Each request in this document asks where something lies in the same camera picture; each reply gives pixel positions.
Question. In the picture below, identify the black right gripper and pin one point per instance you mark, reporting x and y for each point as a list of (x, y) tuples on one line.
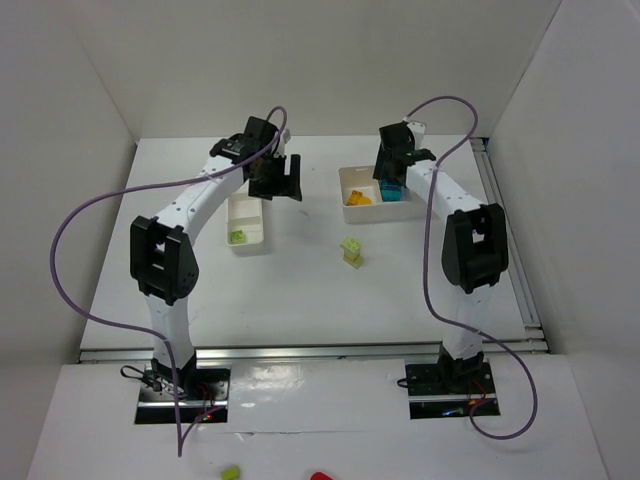
[(388, 163)]

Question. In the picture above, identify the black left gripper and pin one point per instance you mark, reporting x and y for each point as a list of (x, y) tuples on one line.
[(273, 181)]

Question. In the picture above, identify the long teal lego brick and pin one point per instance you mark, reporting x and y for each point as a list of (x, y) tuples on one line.
[(391, 192)]

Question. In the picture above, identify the orange lego brick stack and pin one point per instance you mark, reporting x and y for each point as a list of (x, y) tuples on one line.
[(358, 198)]

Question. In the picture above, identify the light green lego stack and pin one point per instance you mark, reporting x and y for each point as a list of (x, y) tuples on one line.
[(351, 248)]

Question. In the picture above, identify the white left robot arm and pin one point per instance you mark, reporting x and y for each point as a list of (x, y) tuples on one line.
[(162, 258)]

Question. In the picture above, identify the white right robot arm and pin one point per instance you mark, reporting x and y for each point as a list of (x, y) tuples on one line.
[(474, 252)]

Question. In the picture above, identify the wide white compartment tray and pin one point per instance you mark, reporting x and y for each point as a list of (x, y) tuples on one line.
[(361, 178)]

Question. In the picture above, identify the narrow white compartment tray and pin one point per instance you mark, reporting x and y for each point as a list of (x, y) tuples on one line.
[(246, 213)]

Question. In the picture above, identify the red object at edge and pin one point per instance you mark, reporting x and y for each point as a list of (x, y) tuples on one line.
[(318, 475)]

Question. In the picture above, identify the green lego on foreground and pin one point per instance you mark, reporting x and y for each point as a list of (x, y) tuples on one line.
[(230, 473)]

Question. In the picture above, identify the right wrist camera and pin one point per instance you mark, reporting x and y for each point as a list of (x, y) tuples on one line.
[(417, 130)]

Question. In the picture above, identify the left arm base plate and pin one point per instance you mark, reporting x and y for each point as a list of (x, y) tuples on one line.
[(207, 395)]

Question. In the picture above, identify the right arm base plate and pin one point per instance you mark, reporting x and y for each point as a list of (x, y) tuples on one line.
[(450, 389)]

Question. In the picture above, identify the aluminium rail front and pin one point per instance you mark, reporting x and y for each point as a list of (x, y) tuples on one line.
[(210, 356)]

